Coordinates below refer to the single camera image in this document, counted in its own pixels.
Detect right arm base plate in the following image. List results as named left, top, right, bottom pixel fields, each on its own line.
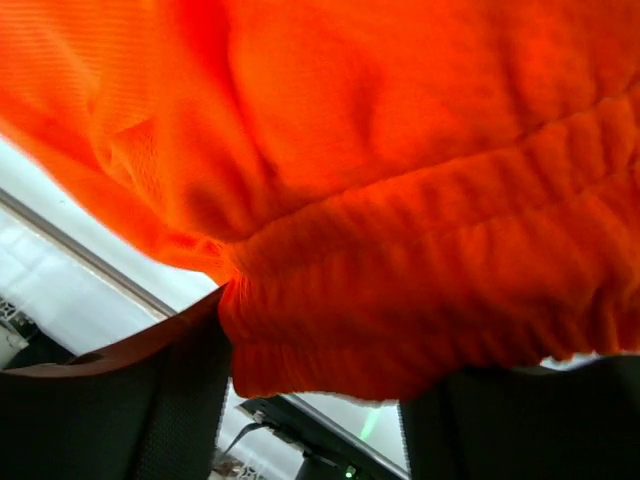
left=212, top=396, right=408, bottom=479

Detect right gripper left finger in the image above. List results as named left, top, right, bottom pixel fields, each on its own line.
left=1, top=292, right=231, bottom=479

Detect orange shorts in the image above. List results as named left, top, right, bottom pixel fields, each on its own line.
left=1, top=1, right=639, bottom=401

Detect aluminium table edge rail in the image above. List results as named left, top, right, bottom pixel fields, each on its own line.
left=1, top=189, right=176, bottom=321

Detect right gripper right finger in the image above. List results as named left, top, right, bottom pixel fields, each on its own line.
left=400, top=356, right=639, bottom=479

